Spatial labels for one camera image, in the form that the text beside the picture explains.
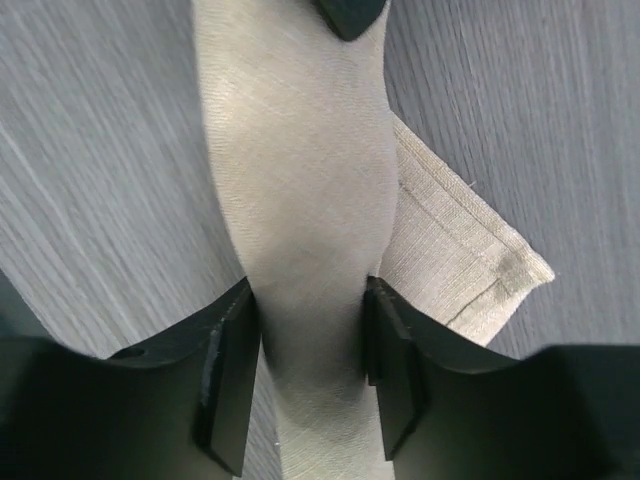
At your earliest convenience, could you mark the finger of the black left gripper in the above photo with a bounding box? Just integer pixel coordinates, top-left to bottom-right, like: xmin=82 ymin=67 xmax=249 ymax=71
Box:
xmin=308 ymin=0 xmax=390 ymax=43

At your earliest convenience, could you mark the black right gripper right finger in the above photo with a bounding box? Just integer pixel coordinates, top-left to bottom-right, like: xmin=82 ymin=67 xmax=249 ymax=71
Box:
xmin=363 ymin=277 xmax=639 ymax=479

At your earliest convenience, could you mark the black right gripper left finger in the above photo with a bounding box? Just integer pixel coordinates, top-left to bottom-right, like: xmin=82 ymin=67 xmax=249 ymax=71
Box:
xmin=1 ymin=281 xmax=260 ymax=479

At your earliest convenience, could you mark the beige cloth napkin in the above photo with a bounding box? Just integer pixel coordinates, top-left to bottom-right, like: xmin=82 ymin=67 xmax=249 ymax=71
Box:
xmin=193 ymin=1 xmax=554 ymax=479

